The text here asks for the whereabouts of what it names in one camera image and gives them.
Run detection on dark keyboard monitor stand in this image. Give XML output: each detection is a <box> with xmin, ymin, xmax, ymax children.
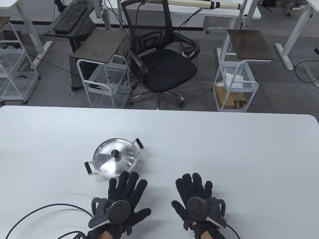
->
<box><xmin>44</xmin><ymin>0</ymin><xmax>104</xmax><ymax>53</ymax></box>

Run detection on black white left hand controller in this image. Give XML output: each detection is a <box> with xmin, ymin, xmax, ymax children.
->
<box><xmin>88</xmin><ymin>197</ymin><xmax>131</xmax><ymax>229</ymax></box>

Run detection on black glove cable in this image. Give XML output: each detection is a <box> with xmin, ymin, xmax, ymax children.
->
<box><xmin>5</xmin><ymin>203</ymin><xmax>93</xmax><ymax>239</ymax></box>
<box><xmin>225</xmin><ymin>224</ymin><xmax>241</xmax><ymax>239</ymax></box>

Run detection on white cart with dark top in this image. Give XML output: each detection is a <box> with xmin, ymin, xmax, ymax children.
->
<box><xmin>214</xmin><ymin>29</ymin><xmax>276</xmax><ymax>113</ymax></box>
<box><xmin>72</xmin><ymin>29</ymin><xmax>132</xmax><ymax>109</ymax></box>
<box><xmin>0</xmin><ymin>17</ymin><xmax>41</xmax><ymax>105</ymax></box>

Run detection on black computer tower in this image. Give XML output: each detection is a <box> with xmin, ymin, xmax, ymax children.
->
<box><xmin>70</xmin><ymin>56</ymin><xmax>87</xmax><ymax>91</ymax></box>

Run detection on person's right hand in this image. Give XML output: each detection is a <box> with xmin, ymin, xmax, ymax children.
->
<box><xmin>171</xmin><ymin>173</ymin><xmax>213</xmax><ymax>231</ymax></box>

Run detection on steel pot lid black knob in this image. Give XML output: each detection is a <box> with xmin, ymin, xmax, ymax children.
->
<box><xmin>93</xmin><ymin>140</ymin><xmax>137</xmax><ymax>175</ymax></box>

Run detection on black keyboard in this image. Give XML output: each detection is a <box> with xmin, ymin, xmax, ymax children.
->
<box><xmin>53</xmin><ymin>4</ymin><xmax>87</xmax><ymax>33</ymax></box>

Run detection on black right glove cable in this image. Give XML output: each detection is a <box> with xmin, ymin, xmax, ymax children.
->
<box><xmin>225</xmin><ymin>224</ymin><xmax>241</xmax><ymax>239</ymax></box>

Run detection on black left glove cable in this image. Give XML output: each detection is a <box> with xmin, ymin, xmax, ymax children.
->
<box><xmin>5</xmin><ymin>203</ymin><xmax>93</xmax><ymax>239</ymax></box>

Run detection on person's left hand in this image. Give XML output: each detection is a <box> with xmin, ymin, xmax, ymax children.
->
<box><xmin>108</xmin><ymin>171</ymin><xmax>152</xmax><ymax>236</ymax></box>

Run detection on black white right hand controller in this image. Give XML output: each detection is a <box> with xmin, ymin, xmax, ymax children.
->
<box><xmin>186</xmin><ymin>197</ymin><xmax>228</xmax><ymax>229</ymax></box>

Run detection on black white hand controller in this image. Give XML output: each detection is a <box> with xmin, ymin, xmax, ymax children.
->
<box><xmin>88</xmin><ymin>197</ymin><xmax>131</xmax><ymax>229</ymax></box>
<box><xmin>186</xmin><ymin>197</ymin><xmax>228</xmax><ymax>229</ymax></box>

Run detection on black floor cable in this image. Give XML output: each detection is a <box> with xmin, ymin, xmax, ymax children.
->
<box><xmin>295</xmin><ymin>61</ymin><xmax>319</xmax><ymax>84</ymax></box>

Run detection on white standing desk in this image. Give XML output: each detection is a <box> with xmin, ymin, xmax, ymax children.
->
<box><xmin>102</xmin><ymin>0</ymin><xmax>261</xmax><ymax>31</ymax></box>
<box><xmin>0</xmin><ymin>0</ymin><xmax>53</xmax><ymax>68</ymax></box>
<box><xmin>275</xmin><ymin>0</ymin><xmax>319</xmax><ymax>71</ymax></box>

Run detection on white papers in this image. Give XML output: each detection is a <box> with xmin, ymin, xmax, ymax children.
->
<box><xmin>224</xmin><ymin>73</ymin><xmax>244</xmax><ymax>89</ymax></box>

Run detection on black mesh office chair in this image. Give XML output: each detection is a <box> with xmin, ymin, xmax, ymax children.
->
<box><xmin>120</xmin><ymin>0</ymin><xmax>200</xmax><ymax>110</ymax></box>

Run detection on aluminium frame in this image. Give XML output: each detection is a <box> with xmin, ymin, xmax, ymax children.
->
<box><xmin>93</xmin><ymin>0</ymin><xmax>104</xmax><ymax>19</ymax></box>

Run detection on steel pot black handles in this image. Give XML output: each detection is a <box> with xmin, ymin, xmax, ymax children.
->
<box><xmin>84</xmin><ymin>138</ymin><xmax>145</xmax><ymax>178</ymax></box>

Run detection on brown paper bag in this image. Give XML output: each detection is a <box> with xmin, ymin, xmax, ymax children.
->
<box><xmin>214</xmin><ymin>85</ymin><xmax>247</xmax><ymax>109</ymax></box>

